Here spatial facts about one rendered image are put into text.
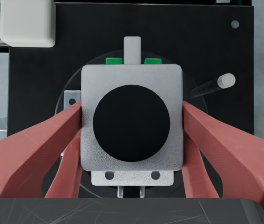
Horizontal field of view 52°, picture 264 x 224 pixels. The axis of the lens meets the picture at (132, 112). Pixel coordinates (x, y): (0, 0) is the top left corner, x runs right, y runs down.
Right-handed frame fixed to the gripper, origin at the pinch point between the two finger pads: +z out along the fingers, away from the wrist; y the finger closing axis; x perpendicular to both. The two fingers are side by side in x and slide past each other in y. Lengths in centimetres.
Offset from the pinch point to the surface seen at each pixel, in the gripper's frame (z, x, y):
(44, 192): 6.6, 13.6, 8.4
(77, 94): 9.4, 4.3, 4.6
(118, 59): 7.9, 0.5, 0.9
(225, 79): 4.1, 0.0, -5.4
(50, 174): 7.7, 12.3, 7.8
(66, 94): 9.3, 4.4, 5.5
